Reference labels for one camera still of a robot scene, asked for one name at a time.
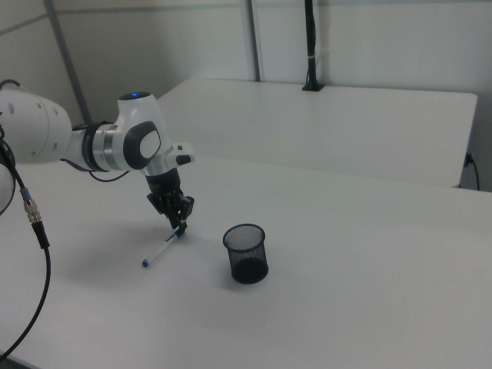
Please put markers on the large white neighbouring table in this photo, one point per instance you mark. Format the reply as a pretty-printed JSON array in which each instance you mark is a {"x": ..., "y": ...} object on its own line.
[{"x": 307, "y": 127}]

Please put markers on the black mesh pen cup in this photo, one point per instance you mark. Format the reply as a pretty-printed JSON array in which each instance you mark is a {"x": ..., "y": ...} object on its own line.
[{"x": 250, "y": 269}]

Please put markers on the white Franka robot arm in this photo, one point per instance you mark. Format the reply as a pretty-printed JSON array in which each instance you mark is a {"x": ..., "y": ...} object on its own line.
[{"x": 38, "y": 127}]

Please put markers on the grey partition frame post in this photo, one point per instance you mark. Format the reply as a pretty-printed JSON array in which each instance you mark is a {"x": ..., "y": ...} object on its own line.
[
  {"x": 65, "y": 50},
  {"x": 254, "y": 38}
]

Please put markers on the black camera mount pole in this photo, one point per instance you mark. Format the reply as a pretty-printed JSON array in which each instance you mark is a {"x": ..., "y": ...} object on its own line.
[{"x": 310, "y": 38}]

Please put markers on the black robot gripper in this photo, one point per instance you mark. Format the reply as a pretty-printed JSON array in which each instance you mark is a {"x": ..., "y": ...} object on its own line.
[{"x": 163, "y": 188}]

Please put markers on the white marker with blue cap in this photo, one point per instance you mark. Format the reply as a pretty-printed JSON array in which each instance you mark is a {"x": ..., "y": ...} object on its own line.
[{"x": 161, "y": 250}]

